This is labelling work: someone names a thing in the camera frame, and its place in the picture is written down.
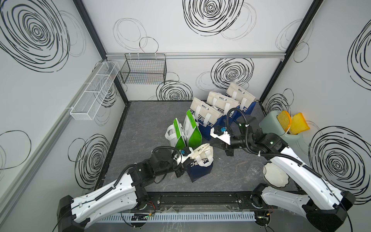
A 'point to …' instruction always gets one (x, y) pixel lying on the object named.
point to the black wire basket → (144, 68)
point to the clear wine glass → (256, 170)
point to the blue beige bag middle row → (221, 103)
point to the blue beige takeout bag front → (202, 163)
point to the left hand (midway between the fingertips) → (192, 159)
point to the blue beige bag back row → (245, 99)
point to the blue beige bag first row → (207, 116)
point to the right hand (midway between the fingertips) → (212, 143)
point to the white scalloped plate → (275, 176)
